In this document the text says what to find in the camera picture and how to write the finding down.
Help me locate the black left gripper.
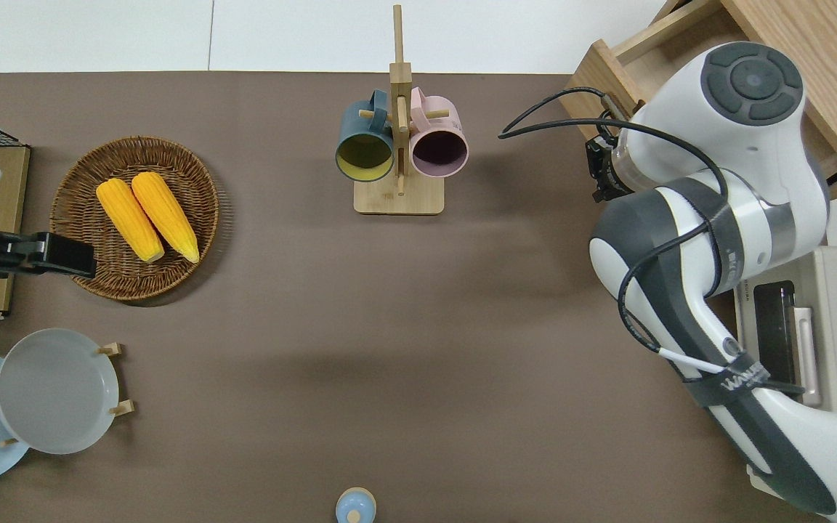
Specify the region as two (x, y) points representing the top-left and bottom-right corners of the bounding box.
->
(0, 232), (97, 280)

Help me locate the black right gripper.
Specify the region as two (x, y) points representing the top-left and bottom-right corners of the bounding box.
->
(585, 133), (636, 203)

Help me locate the light wooden drawer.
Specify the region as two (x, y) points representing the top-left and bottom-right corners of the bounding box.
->
(559, 0), (753, 146)

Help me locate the round brown wicker basket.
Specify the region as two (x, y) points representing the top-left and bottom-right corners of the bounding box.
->
(50, 136), (220, 302)

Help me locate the yellow corn cob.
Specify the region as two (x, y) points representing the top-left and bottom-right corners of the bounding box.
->
(96, 179), (166, 264)
(132, 171), (201, 264)

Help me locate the grey round plate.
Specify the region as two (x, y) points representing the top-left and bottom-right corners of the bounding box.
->
(0, 328), (120, 455)

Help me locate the wooden peg plate rack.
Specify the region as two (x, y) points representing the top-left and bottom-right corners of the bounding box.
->
(0, 343), (135, 447)

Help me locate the pink mug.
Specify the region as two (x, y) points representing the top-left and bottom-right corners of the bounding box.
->
(409, 87), (469, 179)

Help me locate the wooden mug tree stand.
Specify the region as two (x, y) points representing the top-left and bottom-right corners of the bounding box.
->
(354, 4), (445, 216)

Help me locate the dark teal mug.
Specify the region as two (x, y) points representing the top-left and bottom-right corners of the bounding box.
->
(336, 89), (396, 182)

